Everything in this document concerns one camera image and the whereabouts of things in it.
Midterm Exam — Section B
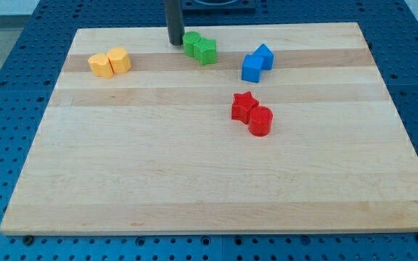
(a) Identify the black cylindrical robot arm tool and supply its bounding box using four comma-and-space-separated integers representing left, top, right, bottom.
163, 0, 184, 46

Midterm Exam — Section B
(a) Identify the blue triangle block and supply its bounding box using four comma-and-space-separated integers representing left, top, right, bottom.
253, 43, 274, 70

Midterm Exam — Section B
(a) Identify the red star block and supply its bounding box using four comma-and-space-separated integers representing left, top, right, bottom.
231, 91, 259, 125

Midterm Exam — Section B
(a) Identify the wooden board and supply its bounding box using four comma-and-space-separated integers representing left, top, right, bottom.
0, 22, 418, 236

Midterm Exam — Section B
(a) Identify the red cylinder block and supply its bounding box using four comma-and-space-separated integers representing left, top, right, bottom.
248, 106, 274, 136

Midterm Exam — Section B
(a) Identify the blue cube block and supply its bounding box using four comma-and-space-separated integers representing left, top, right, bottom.
241, 54, 263, 83

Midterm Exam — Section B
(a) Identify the green star block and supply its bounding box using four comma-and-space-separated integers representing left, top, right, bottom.
194, 38, 217, 66

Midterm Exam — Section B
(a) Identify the green cylinder block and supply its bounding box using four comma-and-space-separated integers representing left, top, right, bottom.
182, 31, 201, 57

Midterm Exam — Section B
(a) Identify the yellow hexagon block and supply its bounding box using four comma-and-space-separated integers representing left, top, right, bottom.
107, 47, 132, 73

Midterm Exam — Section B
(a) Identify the yellow heart block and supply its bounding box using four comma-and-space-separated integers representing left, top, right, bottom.
88, 53, 114, 78

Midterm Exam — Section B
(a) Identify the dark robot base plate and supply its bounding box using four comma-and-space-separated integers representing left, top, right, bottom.
181, 0, 256, 13

